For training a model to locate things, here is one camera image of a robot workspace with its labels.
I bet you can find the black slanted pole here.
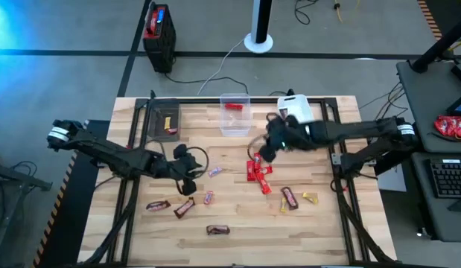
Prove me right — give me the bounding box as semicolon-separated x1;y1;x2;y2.
411;14;461;74

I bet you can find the white plastic bin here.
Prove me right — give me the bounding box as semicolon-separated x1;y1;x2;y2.
276;94;315;124

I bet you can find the black cable bundle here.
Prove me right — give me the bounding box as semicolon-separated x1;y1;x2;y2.
358;82;410;128

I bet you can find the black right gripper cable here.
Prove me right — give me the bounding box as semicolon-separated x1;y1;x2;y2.
247;133;270;159

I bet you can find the white black pole stand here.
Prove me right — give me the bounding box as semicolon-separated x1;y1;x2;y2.
244;0;274;54

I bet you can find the grey side desk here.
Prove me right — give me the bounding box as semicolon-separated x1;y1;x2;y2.
396;59;461;243

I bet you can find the black coiled cable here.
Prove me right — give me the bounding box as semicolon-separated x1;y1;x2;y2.
293;0;321;26

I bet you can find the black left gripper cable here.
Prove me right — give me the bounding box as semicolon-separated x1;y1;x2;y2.
188;146;210;179

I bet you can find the black keyboard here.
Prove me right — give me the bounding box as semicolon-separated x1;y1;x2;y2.
429;159;461;200

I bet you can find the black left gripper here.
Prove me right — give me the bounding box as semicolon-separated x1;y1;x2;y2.
154;144;203;197

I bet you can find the black red equipment case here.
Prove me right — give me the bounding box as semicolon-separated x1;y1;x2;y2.
142;1;177;74

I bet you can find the red candy bag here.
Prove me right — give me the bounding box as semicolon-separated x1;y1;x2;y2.
433;114;461;142

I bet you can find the yellow cable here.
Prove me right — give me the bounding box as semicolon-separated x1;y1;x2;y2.
333;0;362;24

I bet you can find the black aluminium table frame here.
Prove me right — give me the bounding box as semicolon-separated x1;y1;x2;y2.
77;95;398;267

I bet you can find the black floor cable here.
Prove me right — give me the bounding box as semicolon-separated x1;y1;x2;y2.
164;72;250;95

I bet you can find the grey plastic bin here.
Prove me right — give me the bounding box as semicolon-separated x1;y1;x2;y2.
147;98;182;143

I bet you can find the clear plastic bin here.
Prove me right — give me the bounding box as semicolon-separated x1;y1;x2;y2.
219;92;252;138

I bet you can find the black floor stand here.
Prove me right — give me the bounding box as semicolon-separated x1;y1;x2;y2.
0;148;54;239

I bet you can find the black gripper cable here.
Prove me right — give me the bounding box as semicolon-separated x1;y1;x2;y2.
247;133;270;159
188;146;210;179

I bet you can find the white floor cable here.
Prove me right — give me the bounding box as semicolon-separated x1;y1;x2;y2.
197;36;247;96

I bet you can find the black hazard-striped base plate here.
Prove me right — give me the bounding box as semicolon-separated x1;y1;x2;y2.
31;119;112;268

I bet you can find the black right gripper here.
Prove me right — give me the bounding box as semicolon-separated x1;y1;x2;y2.
258;113;314;163

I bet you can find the dark tablet screen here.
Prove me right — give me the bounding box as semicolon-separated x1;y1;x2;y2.
446;92;461;121

